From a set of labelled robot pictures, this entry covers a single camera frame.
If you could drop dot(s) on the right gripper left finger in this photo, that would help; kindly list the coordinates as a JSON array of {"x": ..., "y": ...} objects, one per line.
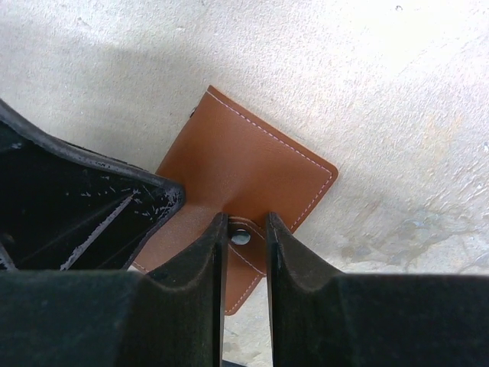
[{"x": 172, "y": 316}]

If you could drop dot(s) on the brown leather card holder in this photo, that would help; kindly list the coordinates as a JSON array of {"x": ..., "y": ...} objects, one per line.
[{"x": 231, "y": 161}]

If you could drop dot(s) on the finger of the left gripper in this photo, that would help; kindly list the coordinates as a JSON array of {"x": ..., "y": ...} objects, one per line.
[{"x": 64, "y": 207}]

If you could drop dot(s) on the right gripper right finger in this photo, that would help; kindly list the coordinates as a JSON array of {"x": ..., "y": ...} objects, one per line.
[{"x": 321, "y": 316}]

